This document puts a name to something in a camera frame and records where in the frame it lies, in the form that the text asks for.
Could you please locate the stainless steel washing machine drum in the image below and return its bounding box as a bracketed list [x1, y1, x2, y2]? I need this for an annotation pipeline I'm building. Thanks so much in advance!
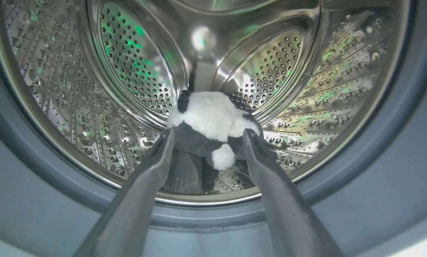
[0, 0, 410, 207]

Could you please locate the grey rubber door gasket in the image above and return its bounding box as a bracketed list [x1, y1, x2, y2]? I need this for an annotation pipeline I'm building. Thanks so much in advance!
[0, 0, 427, 257]

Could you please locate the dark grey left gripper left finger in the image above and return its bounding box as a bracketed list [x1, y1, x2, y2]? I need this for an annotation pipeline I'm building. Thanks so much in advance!
[74, 128, 175, 257]

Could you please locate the black and white panda plush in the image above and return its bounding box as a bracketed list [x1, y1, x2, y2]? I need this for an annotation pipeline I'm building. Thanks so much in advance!
[166, 90, 267, 171]

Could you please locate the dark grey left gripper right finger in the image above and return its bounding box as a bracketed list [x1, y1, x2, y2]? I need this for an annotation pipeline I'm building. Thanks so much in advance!
[243, 128, 344, 257]

